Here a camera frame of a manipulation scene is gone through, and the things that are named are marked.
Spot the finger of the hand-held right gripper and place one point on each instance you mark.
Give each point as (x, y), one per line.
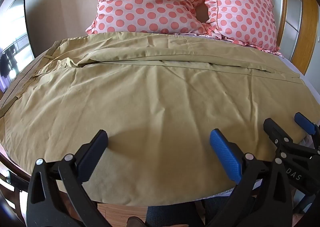
(305, 122)
(274, 128)

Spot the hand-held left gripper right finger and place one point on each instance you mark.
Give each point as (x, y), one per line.
(226, 153)

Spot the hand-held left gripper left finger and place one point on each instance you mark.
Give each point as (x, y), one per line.
(92, 152)

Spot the olive green bed cover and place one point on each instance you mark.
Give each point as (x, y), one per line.
(155, 106)

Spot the person's leg in jeans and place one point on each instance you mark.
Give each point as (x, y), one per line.
(216, 210)
(165, 217)

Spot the person's brown shoe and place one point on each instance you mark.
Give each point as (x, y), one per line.
(135, 222)

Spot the wooden headboard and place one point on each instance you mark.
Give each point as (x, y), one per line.
(281, 9)

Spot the pink polka dot pillow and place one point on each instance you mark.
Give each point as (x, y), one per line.
(245, 14)
(147, 1)

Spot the wardrobe with wooden frame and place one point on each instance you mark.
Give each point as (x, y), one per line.
(301, 11)

